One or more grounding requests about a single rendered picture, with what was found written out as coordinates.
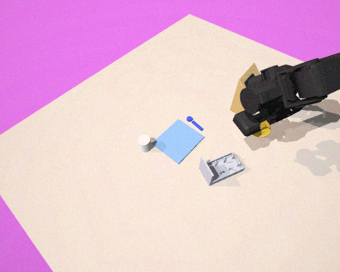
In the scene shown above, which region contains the grey dish rack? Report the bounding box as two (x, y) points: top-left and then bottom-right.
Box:
(199, 151), (244, 186)

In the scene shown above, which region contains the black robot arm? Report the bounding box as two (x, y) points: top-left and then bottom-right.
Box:
(240, 53), (340, 114)

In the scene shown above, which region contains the white cylinder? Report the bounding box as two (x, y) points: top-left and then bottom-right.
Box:
(138, 135), (151, 152)

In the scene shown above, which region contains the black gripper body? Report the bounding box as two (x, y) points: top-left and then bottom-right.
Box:
(233, 103), (303, 137)

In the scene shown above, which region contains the light blue flat mat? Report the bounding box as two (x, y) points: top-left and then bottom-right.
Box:
(152, 119), (204, 164)

